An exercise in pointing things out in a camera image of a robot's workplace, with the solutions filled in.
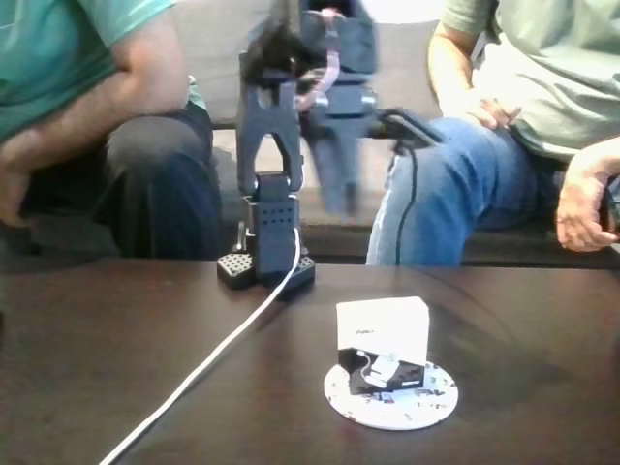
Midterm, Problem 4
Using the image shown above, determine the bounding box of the round white patterned coaster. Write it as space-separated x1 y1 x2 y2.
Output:
323 360 460 431

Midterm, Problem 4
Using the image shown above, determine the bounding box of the person's left hand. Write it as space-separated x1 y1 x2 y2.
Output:
0 130 35 229
556 167 620 252

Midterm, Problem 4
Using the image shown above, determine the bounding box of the person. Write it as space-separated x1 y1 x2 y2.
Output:
365 0 620 266
0 0 224 261

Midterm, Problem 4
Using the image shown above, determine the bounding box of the grey sofa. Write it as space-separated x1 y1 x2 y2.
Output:
0 0 620 270

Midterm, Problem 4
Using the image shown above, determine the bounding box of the person's right hand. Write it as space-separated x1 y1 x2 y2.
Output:
464 96 523 131

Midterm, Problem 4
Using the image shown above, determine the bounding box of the white cable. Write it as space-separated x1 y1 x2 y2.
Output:
99 226 304 465

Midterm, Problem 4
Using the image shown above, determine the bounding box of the black cable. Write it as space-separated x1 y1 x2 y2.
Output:
387 139 420 266

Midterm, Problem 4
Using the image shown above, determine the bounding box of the black handheld device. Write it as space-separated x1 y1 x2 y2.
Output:
600 177 620 234

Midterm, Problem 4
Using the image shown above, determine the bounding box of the white and black servo box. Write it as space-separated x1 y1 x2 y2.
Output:
335 295 431 394

